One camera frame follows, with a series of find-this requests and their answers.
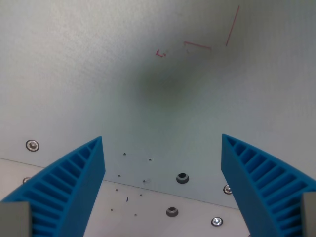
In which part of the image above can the dark threaded insert hole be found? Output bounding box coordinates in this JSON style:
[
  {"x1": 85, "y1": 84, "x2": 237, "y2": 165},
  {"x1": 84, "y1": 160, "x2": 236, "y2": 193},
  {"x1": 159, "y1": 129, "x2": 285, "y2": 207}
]
[
  {"x1": 165, "y1": 207, "x2": 179, "y2": 218},
  {"x1": 176, "y1": 172, "x2": 190, "y2": 185}
]

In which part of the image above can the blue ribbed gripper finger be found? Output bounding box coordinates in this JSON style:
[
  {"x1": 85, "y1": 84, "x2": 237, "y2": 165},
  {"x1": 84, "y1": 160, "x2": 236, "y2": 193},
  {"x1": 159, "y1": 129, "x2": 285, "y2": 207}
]
[
  {"x1": 221, "y1": 133, "x2": 316, "y2": 237},
  {"x1": 0, "y1": 135, "x2": 106, "y2": 237}
]

